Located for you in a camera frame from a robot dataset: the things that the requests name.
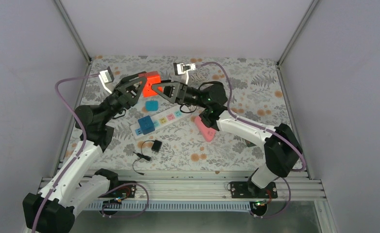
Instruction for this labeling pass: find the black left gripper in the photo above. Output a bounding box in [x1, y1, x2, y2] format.
[100, 71, 147, 125]

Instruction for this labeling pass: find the white long power strip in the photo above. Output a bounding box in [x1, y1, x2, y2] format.
[130, 106, 190, 139]

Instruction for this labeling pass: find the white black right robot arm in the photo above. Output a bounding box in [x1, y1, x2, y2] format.
[152, 81, 303, 198]

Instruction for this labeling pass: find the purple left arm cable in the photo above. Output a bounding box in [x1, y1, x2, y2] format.
[30, 73, 150, 233]

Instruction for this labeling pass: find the orange cube socket adapter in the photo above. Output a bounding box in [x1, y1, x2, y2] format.
[138, 71, 161, 98]

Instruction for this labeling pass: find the black small charger with cable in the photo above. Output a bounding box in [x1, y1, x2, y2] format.
[132, 140, 163, 176]

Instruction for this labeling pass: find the pink power strip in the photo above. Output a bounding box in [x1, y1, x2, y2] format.
[194, 116, 217, 142]

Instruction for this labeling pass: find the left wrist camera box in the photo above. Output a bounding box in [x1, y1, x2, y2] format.
[99, 67, 115, 94]

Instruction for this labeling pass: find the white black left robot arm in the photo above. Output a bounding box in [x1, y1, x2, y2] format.
[22, 68, 147, 233]

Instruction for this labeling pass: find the aluminium front rail base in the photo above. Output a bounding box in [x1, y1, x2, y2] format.
[35, 170, 327, 211]

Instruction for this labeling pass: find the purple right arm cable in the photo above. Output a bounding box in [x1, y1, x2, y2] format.
[196, 61, 307, 219]

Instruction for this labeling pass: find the dark green cube socket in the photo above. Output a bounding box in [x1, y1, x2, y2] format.
[245, 140, 256, 148]

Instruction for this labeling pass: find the blue cube socket adapter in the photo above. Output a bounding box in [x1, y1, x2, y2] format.
[138, 116, 155, 135]

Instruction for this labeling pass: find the floral patterned table mat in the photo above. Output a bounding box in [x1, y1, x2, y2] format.
[90, 55, 290, 172]

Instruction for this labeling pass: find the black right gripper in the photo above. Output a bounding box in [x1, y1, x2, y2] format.
[148, 80, 208, 109]

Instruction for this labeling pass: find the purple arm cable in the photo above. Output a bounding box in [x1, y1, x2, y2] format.
[196, 61, 307, 219]
[30, 73, 150, 233]

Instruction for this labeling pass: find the aluminium corner frame rail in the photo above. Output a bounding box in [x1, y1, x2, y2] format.
[53, 0, 92, 64]

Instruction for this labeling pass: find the cyan flat plug adapter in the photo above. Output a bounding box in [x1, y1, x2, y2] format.
[145, 100, 159, 112]

